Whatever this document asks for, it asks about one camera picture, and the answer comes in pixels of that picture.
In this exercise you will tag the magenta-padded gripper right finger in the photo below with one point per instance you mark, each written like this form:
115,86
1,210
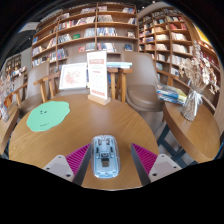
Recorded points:
145,159

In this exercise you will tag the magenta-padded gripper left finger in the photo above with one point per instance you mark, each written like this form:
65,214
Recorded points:
77,160

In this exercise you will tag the transparent blue computer mouse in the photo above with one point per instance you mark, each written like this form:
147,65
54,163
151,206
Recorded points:
105,158

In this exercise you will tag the green blob-shaped mouse pad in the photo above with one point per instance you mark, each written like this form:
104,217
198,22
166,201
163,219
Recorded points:
48,116

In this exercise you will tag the round wooden side table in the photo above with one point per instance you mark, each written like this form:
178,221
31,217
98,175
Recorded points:
6,130
193,133

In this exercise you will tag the stack of colourful books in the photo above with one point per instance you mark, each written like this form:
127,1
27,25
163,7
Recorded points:
171,94

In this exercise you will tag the glass vase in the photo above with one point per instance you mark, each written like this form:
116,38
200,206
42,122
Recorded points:
4,113
191,106

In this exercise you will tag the brown leather wooden armchair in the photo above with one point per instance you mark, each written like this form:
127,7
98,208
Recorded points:
141,86
78,57
36,83

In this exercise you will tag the white framed floral picture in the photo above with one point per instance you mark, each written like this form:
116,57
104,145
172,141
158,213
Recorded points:
73,76

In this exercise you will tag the white sign on wooden base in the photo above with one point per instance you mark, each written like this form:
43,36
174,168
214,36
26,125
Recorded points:
97,75

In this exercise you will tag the stack of light blue books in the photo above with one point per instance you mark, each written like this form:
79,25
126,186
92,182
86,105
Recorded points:
120,65

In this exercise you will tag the dried flower bouquet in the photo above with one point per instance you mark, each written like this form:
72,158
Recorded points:
6,87
198,68

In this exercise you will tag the small distant bookshelf unit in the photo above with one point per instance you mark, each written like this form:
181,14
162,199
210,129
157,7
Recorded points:
13,65

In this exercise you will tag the curved wooden bookshelf unit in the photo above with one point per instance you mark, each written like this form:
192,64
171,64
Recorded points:
166,40

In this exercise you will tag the large wooden bookshelf unit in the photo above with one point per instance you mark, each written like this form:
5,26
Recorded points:
100,31

